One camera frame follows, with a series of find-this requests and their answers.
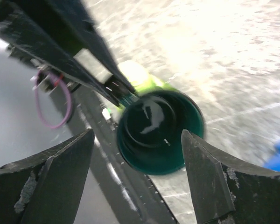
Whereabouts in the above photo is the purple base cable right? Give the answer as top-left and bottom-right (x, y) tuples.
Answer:
(35, 70), (72, 129)

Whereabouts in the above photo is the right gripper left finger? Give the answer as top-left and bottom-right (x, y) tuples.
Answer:
(0, 129), (94, 224)

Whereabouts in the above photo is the dark green mug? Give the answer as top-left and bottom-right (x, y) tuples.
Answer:
(116, 90), (206, 175)

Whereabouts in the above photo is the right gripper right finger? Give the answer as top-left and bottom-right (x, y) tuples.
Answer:
(182, 130), (280, 224)

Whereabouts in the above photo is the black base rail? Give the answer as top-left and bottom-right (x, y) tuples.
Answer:
(51, 86), (178, 224)

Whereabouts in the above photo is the green napa cabbage front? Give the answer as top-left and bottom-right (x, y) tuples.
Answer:
(118, 60), (178, 95)

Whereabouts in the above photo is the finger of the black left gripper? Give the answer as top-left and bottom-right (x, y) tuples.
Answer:
(0, 0), (135, 105)

